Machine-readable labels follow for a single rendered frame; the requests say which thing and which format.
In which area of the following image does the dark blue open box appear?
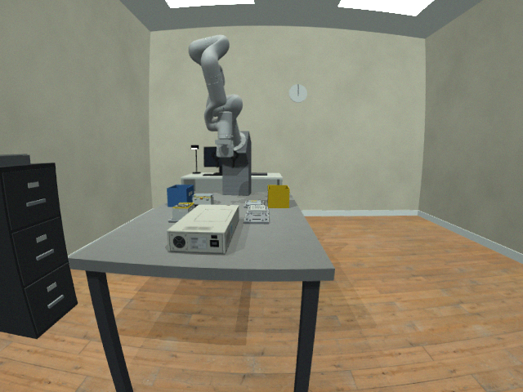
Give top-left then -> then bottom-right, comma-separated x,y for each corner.
167,185 -> 194,207

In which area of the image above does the yellow open box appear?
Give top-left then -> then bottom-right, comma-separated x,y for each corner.
268,185 -> 289,208

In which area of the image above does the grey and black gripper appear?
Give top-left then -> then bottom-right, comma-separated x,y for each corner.
211,141 -> 239,168

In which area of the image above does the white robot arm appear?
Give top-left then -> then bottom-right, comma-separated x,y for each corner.
189,35 -> 246,151

